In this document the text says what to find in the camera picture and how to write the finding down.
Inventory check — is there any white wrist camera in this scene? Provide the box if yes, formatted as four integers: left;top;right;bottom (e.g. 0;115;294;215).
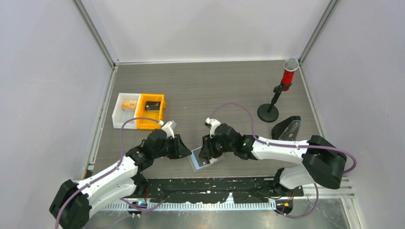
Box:
158;120;176;138
204;117;221;137

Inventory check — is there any red microphone on black stand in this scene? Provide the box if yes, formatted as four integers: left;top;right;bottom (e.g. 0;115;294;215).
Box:
257;58;299;123

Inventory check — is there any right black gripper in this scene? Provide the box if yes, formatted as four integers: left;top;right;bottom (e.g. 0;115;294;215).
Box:
199;133;235;160

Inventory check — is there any black card in orange bin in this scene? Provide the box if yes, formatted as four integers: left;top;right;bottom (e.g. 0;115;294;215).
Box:
145;101;161;112

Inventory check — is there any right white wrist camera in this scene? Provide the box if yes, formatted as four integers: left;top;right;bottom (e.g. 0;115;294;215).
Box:
204;117;221;137

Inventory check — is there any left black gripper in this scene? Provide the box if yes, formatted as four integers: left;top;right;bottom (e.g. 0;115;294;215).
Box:
153;134;192;159

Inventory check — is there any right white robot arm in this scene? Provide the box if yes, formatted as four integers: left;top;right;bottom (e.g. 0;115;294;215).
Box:
198;124;347;196

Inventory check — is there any orange plastic bin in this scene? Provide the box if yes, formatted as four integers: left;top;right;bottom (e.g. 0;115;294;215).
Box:
135;94;166;130

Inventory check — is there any slotted metal rail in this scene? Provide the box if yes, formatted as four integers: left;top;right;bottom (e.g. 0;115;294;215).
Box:
95;200;277;212

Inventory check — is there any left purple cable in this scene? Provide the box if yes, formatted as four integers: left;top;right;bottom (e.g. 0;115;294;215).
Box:
54;117;165;229

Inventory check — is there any black stand with clear plate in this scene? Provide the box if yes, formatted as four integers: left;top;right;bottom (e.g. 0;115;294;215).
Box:
271;115;302;141

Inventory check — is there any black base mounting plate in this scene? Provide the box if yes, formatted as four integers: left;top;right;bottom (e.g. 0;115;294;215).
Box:
128;177;304;204

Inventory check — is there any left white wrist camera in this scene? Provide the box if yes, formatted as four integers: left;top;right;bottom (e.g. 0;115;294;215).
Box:
158;120;176;138

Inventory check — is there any white plastic bin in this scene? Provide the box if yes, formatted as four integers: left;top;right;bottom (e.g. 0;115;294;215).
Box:
112;93;141;129

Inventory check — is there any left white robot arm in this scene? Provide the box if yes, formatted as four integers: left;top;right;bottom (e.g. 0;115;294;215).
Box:
49;129;191;229

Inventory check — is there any tan card in white bin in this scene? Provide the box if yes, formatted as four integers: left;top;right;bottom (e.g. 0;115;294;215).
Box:
121;100;138;110

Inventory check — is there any blue grey card holder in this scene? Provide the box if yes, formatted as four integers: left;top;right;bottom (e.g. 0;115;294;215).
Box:
189;147;225;172

